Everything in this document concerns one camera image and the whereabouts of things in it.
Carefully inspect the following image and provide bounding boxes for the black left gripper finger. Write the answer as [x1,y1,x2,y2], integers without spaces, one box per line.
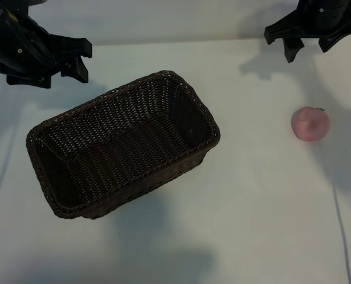
[60,61,75,78]
[72,55,90,84]

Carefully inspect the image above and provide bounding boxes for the pink peach with green stem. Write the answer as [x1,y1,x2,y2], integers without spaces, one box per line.
[291,105,331,142]

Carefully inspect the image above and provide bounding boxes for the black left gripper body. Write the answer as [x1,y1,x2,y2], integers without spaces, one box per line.
[0,0,93,89]

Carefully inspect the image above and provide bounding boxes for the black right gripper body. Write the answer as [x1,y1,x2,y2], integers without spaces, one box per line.
[265,0,351,53]

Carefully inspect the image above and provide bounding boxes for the dark brown woven basket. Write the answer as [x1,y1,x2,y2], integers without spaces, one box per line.
[25,70,221,220]

